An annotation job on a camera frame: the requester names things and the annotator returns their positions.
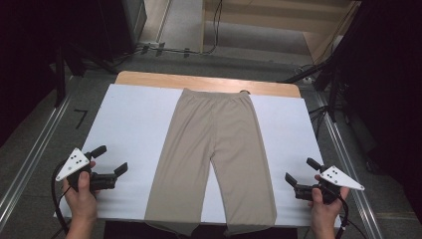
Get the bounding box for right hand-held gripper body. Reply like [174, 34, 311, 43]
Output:
[293, 164, 365, 205]

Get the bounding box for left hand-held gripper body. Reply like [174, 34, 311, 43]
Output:
[55, 147, 118, 193]

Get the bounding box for beige pants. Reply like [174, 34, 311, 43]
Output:
[143, 88, 278, 237]

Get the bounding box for person's left hand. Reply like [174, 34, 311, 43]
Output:
[63, 171, 100, 224]

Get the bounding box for person's right hand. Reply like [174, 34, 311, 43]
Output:
[308, 186, 350, 223]

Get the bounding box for white table cover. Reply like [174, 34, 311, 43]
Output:
[53, 83, 342, 229]

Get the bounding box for black tripod stand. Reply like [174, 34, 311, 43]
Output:
[282, 59, 346, 122]
[54, 39, 117, 108]

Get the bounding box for wooden table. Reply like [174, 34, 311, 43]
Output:
[113, 70, 303, 100]

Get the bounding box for black curtain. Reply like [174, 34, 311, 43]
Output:
[331, 0, 422, 213]
[0, 0, 104, 147]

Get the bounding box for dark grey cabinet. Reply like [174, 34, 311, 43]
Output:
[99, 0, 148, 63]

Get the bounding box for metal floor rail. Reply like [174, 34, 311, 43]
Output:
[0, 96, 73, 227]
[315, 91, 384, 239]

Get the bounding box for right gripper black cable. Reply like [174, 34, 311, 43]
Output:
[334, 193, 369, 239]

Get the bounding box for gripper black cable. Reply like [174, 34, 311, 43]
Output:
[50, 159, 73, 239]
[334, 193, 369, 239]

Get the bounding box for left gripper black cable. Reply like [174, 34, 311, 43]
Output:
[50, 159, 73, 239]

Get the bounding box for light wooden frame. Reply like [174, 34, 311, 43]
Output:
[200, 0, 361, 64]

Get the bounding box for black floor cable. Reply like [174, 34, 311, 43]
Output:
[165, 0, 224, 58]

